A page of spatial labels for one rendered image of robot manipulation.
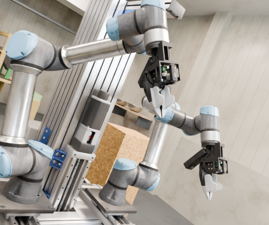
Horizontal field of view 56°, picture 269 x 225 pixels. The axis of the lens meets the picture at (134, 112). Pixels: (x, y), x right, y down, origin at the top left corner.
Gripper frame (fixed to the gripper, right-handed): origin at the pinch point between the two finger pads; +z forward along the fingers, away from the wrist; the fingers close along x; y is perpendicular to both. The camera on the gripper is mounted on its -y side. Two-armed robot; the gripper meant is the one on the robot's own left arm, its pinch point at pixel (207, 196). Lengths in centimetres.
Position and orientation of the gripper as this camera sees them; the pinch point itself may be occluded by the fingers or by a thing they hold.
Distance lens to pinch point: 104.9
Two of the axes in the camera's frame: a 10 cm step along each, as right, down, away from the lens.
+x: 7.2, 2.6, 6.4
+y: 6.9, -1.9, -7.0
